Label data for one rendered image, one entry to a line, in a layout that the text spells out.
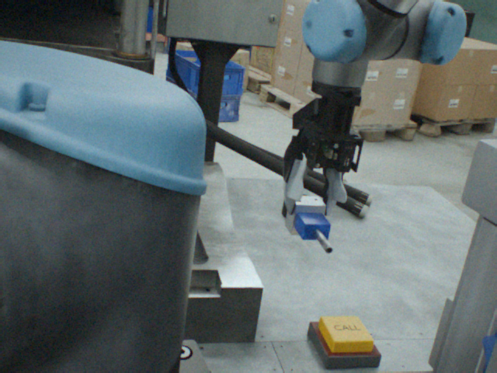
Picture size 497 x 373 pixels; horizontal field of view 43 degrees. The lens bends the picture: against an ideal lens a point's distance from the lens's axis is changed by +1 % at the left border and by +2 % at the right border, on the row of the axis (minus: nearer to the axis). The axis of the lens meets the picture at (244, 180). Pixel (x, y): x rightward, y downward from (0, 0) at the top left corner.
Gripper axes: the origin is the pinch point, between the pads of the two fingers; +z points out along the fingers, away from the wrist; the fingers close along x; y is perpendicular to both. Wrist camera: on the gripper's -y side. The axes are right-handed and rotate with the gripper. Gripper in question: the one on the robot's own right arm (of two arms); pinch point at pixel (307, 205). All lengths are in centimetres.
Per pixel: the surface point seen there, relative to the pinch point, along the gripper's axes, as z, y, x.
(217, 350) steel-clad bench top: 15.0, 15.8, -15.9
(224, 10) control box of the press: -20, -73, -2
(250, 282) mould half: 6.0, 13.2, -11.8
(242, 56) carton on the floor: 60, -462, 102
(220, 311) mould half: 9.7, 14.4, -15.7
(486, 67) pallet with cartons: 37, -378, 291
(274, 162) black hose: 7.4, -39.5, 6.6
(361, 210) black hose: 12.9, -27.5, 23.7
